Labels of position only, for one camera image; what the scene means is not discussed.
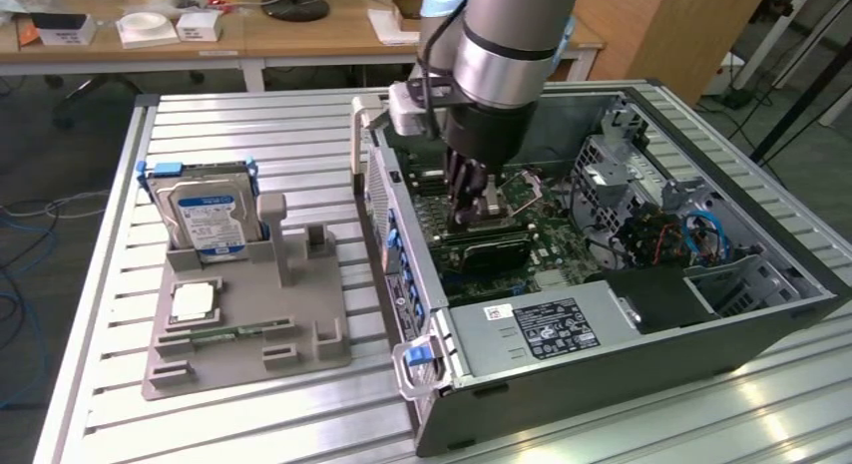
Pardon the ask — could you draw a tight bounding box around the grey plastic disk bay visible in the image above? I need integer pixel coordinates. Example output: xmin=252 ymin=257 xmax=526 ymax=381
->
xmin=682 ymin=251 xmax=800 ymax=319

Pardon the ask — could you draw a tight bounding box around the green RAM stick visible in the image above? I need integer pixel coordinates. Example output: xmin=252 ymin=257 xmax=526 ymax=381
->
xmin=188 ymin=317 xmax=285 ymax=343

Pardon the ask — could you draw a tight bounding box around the white square dish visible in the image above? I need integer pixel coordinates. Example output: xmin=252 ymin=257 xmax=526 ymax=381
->
xmin=114 ymin=12 xmax=182 ymax=50

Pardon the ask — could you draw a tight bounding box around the grey parts rack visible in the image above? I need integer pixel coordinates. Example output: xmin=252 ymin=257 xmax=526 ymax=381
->
xmin=140 ymin=192 xmax=354 ymax=403

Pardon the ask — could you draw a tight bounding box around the white box with black lid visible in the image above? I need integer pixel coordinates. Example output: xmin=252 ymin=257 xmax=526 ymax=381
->
xmin=29 ymin=12 xmax=100 ymax=47

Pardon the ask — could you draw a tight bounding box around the black power adapter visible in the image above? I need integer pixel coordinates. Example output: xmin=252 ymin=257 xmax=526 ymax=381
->
xmin=721 ymin=87 xmax=757 ymax=111

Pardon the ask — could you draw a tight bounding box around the thin black wire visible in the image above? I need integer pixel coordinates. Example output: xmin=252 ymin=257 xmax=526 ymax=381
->
xmin=564 ymin=174 xmax=612 ymax=246

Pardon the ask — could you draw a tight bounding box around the silver metal disk bay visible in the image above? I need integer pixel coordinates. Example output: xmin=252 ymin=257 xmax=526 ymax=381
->
xmin=570 ymin=133 xmax=666 ymax=235

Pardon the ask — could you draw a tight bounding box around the black power connector wire bundle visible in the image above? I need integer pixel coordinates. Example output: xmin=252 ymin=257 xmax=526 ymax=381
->
xmin=608 ymin=207 xmax=681 ymax=269

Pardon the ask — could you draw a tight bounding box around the black camera cable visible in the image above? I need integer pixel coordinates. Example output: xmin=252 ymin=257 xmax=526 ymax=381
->
xmin=416 ymin=7 xmax=470 ymax=139

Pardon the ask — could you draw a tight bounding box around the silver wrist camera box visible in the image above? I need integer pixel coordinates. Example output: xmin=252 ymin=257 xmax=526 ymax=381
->
xmin=388 ymin=79 xmax=460 ymax=136

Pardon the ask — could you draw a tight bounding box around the grey floor cable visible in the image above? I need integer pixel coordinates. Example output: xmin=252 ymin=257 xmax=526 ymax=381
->
xmin=0 ymin=189 xmax=112 ymax=221

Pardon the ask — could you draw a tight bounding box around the black round lamp base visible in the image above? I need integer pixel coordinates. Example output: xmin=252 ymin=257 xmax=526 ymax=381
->
xmin=260 ymin=0 xmax=332 ymax=22

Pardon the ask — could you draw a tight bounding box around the clear plastic bag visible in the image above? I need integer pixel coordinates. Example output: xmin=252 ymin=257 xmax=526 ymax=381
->
xmin=0 ymin=0 xmax=61 ymax=26

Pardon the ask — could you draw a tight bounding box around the open black PC case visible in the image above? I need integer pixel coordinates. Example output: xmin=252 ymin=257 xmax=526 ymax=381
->
xmin=349 ymin=81 xmax=841 ymax=458

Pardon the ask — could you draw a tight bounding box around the silver chipset heatsink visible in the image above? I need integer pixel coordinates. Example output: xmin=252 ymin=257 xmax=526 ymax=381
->
xmin=532 ymin=269 xmax=570 ymax=290

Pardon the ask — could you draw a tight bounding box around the wooden cabinet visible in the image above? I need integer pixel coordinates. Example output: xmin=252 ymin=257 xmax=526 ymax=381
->
xmin=574 ymin=0 xmax=777 ymax=106

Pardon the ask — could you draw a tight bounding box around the Nvidia graphics card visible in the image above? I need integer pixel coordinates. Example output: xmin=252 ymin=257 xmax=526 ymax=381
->
xmin=428 ymin=223 xmax=534 ymax=281

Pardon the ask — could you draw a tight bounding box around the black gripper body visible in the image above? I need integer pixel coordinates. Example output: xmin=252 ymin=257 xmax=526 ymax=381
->
xmin=440 ymin=102 xmax=534 ymax=167

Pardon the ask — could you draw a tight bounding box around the white floor box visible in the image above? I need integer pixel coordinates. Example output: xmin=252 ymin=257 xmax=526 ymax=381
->
xmin=704 ymin=52 xmax=746 ymax=99

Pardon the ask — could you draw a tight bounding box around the black stand pole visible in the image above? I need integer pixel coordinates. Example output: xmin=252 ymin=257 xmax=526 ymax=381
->
xmin=748 ymin=34 xmax=852 ymax=164

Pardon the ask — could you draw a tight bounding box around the metal socket cover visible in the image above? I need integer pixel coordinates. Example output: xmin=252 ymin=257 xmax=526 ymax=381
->
xmin=502 ymin=167 xmax=545 ymax=217

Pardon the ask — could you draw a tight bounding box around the wooden desk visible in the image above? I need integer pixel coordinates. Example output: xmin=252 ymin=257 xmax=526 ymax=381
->
xmin=0 ymin=0 xmax=608 ymax=94

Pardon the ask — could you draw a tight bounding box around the white table frame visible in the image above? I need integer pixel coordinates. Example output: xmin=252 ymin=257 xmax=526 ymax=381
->
xmin=730 ymin=0 xmax=852 ymax=129

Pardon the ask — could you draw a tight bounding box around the hard disk with blue carrier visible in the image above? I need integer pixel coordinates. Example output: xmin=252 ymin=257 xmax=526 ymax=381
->
xmin=132 ymin=155 xmax=262 ymax=265

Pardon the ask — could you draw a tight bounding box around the grey power supply unit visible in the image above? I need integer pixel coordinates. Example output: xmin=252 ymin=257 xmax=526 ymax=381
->
xmin=432 ymin=279 xmax=644 ymax=381

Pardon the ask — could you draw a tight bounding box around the silver CPU chip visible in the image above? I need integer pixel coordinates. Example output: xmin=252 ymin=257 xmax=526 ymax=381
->
xmin=168 ymin=282 xmax=221 ymax=324

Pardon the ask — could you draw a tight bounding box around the small white box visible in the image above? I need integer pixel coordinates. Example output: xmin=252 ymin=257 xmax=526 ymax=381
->
xmin=174 ymin=10 xmax=225 ymax=43

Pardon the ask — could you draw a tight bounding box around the white paper box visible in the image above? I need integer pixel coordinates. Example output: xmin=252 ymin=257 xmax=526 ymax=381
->
xmin=368 ymin=8 xmax=422 ymax=47

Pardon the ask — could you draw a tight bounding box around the blue SATA wire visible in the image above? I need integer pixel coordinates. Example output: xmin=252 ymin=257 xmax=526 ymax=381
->
xmin=678 ymin=209 xmax=734 ymax=266

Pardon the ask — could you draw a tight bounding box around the blue floor cable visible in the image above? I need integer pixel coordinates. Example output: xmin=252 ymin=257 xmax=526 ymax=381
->
xmin=0 ymin=204 xmax=65 ymax=410

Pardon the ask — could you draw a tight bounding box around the green Dell motherboard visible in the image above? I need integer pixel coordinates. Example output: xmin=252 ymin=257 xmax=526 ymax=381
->
xmin=397 ymin=152 xmax=604 ymax=308

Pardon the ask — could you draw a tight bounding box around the black office chair base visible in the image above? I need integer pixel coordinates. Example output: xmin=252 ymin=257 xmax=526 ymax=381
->
xmin=45 ymin=72 xmax=145 ymax=131

